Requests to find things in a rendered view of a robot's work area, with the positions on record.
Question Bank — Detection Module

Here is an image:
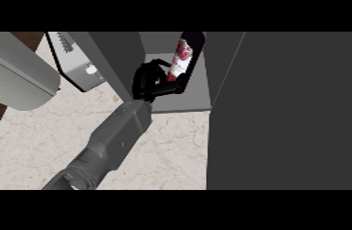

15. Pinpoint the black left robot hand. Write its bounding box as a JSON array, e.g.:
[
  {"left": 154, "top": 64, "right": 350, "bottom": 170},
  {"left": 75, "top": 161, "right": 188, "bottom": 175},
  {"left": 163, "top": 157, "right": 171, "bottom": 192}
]
[{"left": 131, "top": 58, "right": 180, "bottom": 103}]

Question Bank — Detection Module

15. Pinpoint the dark wine bottle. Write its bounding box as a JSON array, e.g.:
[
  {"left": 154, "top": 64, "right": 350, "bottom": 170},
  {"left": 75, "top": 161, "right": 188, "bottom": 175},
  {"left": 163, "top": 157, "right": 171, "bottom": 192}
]
[{"left": 166, "top": 32, "right": 206, "bottom": 96}]

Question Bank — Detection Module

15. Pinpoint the grey cabinet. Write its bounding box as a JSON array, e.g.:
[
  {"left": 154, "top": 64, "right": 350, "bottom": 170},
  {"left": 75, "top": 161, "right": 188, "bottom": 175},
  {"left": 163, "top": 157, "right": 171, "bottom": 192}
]
[{"left": 69, "top": 32, "right": 246, "bottom": 115}]

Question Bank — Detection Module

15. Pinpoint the dark grey cabinet door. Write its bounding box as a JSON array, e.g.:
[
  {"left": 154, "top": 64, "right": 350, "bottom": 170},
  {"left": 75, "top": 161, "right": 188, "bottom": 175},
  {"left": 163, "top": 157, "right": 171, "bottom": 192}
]
[{"left": 206, "top": 32, "right": 352, "bottom": 191}]

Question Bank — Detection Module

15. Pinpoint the grey appliance with white knob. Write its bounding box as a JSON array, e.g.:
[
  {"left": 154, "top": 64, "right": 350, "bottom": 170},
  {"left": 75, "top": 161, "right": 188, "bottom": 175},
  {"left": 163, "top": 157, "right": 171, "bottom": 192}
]
[{"left": 45, "top": 32, "right": 110, "bottom": 93}]

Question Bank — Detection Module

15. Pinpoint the pale grey rounded appliance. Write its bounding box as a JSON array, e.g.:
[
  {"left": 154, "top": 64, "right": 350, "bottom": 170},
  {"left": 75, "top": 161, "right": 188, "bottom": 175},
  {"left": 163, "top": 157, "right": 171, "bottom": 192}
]
[{"left": 0, "top": 32, "right": 63, "bottom": 112}]

